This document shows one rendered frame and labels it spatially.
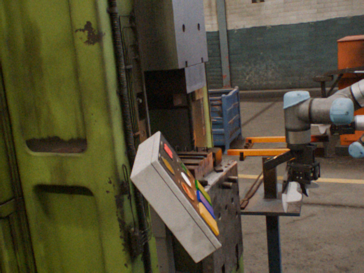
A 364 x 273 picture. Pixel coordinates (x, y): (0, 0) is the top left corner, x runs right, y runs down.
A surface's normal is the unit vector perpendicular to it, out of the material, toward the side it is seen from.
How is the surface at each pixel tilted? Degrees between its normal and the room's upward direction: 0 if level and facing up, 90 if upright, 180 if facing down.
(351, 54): 90
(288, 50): 89
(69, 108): 89
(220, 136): 90
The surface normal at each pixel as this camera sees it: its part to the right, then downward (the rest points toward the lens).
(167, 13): -0.40, 0.24
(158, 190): 0.02, 0.22
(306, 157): -0.64, 0.22
